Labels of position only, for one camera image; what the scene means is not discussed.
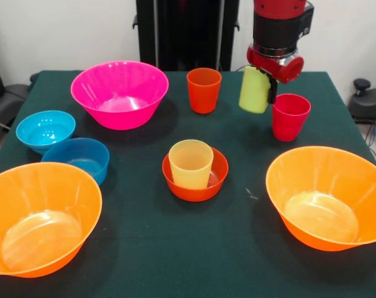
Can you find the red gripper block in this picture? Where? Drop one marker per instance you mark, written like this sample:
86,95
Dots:
284,69

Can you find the green cup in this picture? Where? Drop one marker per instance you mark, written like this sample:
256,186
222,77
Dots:
253,93

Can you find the yellow cup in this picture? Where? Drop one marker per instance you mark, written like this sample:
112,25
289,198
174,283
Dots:
191,174

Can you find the large orange bowl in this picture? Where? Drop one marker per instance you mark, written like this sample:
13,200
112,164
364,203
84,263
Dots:
324,198
45,217

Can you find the small red bowl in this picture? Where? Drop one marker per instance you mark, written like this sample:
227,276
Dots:
194,194

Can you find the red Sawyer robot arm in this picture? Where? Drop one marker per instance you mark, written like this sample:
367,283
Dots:
278,25

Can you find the red cup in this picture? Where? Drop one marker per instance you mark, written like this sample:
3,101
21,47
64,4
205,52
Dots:
290,121

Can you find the orange cup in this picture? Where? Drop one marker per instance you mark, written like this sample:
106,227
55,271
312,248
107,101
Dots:
203,93

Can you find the black stand base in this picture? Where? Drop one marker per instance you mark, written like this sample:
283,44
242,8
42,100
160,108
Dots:
8,102
366,102

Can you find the large pink bowl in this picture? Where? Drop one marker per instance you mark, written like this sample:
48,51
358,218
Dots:
119,93

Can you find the dark blue bowl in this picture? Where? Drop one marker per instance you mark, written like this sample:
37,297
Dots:
92,155

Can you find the dark green tablecloth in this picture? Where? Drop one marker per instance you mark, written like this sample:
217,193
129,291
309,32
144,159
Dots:
188,273

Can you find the light blue bowl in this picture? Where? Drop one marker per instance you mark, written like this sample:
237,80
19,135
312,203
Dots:
45,130

